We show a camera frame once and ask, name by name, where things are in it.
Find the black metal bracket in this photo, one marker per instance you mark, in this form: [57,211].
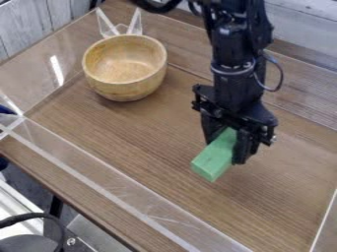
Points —
[73,243]

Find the light wooden bowl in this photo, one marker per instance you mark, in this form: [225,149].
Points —
[125,66]

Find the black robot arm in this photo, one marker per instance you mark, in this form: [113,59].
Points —
[231,103]

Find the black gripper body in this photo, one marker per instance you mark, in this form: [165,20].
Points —
[248,115]

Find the clear acrylic tray wall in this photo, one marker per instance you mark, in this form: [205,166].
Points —
[116,157]

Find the green rectangular block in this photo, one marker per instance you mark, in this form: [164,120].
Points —
[215,159]

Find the black table leg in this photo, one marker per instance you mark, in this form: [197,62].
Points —
[56,207]

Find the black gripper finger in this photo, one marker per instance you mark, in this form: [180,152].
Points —
[213,128]
[247,144]

